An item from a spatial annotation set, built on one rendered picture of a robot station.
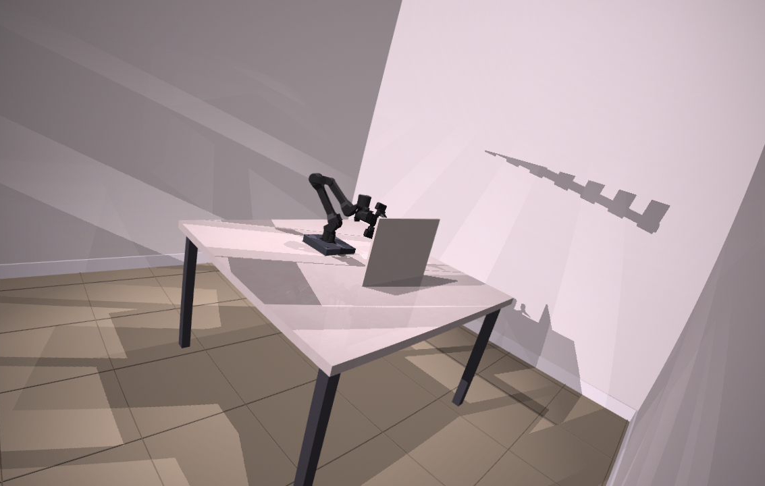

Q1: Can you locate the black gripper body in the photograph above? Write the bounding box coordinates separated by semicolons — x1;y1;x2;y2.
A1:
363;202;387;239

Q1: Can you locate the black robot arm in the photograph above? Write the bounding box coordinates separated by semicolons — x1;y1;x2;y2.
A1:
309;173;374;243

